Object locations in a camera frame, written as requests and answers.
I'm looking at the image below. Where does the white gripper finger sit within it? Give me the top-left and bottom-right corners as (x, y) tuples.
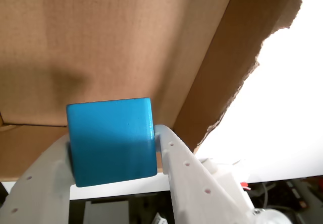
(153, 124), (255, 224)
(0, 133), (76, 224)

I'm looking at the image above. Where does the blue cube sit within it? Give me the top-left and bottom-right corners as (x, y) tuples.
(66, 97), (157, 188)

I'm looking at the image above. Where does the brown cardboard box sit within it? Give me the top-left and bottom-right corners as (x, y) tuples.
(0, 0), (317, 184)

